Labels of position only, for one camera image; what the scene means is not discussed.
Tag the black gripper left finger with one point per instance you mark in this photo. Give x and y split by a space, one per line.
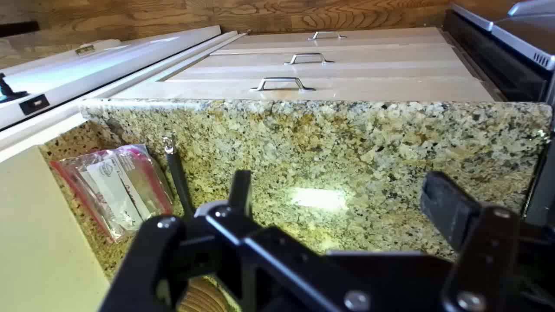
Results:
157 254

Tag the white cabinet door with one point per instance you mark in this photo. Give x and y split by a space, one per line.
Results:
98 72

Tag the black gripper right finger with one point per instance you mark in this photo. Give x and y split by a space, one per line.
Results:
457 214

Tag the stainless steel stove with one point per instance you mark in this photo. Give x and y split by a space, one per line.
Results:
509 46

